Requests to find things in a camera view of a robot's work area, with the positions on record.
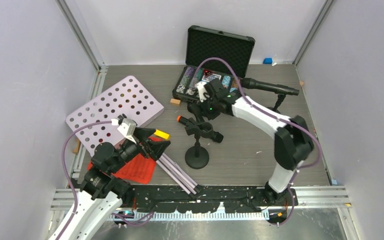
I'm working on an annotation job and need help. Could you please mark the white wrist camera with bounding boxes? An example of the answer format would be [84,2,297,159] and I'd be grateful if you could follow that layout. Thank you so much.
[195,81,211,103]
[110,114,138,144]

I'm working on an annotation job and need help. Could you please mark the black round-base mic stand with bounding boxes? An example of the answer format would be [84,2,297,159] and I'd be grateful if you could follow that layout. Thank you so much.
[271,94,286,114]
[185,118,215,170]

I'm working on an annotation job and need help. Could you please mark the small blue block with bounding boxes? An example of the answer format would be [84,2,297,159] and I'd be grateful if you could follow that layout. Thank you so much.
[263,57,273,65]

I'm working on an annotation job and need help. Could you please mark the small yellow block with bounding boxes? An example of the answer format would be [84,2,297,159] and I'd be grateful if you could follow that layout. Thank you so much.
[154,129,170,141]

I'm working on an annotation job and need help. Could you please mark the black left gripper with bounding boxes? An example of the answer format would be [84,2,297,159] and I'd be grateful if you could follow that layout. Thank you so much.
[110,126,170,173]

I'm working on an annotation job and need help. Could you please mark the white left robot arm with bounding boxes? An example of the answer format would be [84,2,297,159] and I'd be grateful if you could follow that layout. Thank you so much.
[50,127,171,240]

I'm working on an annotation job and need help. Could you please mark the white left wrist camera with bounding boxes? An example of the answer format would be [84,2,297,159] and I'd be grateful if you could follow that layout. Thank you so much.
[110,114,138,144]

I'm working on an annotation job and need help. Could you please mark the red triangle token upper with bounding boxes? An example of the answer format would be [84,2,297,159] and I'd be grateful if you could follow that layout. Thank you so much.
[203,69,213,77]

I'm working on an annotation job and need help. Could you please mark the red sheet music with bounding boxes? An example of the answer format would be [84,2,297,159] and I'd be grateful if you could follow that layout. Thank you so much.
[84,142,157,184]

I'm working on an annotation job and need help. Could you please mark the wooden block on rail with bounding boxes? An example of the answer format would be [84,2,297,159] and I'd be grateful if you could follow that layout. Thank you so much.
[72,138,81,155]

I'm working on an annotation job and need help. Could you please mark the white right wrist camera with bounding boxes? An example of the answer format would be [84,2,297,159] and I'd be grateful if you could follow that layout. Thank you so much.
[195,81,211,103]

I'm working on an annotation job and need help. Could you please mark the black microphone orange ring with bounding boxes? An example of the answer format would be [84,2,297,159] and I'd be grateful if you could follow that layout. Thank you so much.
[176,115,224,144]

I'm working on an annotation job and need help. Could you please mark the lilac tripod music stand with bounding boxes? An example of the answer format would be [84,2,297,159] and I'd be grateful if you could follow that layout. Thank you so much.
[65,75,199,195]

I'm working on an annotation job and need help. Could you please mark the black microphone plain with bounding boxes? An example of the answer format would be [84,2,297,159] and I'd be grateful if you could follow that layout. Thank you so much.
[240,77,300,96]

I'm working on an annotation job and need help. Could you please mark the blue playing card deck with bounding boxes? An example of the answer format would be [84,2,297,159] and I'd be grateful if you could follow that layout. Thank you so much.
[201,73,222,82]

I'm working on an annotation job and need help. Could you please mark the small wooden block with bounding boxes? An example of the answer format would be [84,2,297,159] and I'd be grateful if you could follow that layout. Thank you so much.
[170,98,182,106]

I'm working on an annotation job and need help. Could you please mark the black poker chip case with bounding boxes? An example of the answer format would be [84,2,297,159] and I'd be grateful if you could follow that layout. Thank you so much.
[171,25,256,102]

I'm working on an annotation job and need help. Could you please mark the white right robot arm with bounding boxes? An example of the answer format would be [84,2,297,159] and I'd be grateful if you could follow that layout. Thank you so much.
[190,79,315,205]

